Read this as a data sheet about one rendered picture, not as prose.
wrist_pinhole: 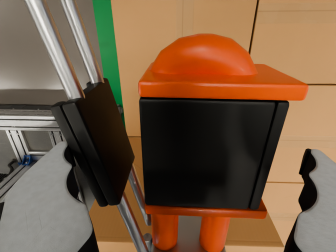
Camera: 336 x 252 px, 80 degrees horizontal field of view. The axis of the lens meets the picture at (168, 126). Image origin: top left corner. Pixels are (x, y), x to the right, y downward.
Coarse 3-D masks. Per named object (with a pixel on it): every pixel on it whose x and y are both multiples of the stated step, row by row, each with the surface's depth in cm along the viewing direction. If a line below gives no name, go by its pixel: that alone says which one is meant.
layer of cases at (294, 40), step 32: (128, 0) 55; (160, 0) 55; (192, 0) 54; (224, 0) 54; (256, 0) 54; (288, 0) 53; (320, 0) 53; (128, 32) 59; (160, 32) 58; (192, 32) 58; (224, 32) 58; (256, 32) 57; (288, 32) 57; (320, 32) 56; (128, 64) 63; (288, 64) 61; (320, 64) 60; (128, 96) 68; (320, 96) 65; (128, 128) 73; (288, 128) 70; (320, 128) 70; (288, 160) 76; (288, 192) 83; (288, 224) 92
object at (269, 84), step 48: (144, 96) 9; (192, 96) 9; (240, 96) 9; (288, 96) 9; (144, 144) 10; (192, 144) 10; (240, 144) 10; (144, 192) 12; (192, 192) 12; (240, 192) 11
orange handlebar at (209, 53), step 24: (168, 48) 10; (192, 48) 10; (216, 48) 9; (240, 48) 10; (168, 72) 10; (192, 72) 10; (216, 72) 10; (240, 72) 10; (168, 216) 15; (168, 240) 16; (216, 240) 16
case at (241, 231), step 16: (128, 192) 50; (96, 208) 46; (112, 208) 46; (96, 224) 42; (112, 224) 42; (144, 224) 42; (240, 224) 42; (256, 224) 42; (272, 224) 41; (96, 240) 39; (112, 240) 39; (128, 240) 39; (240, 240) 39; (256, 240) 39; (272, 240) 38
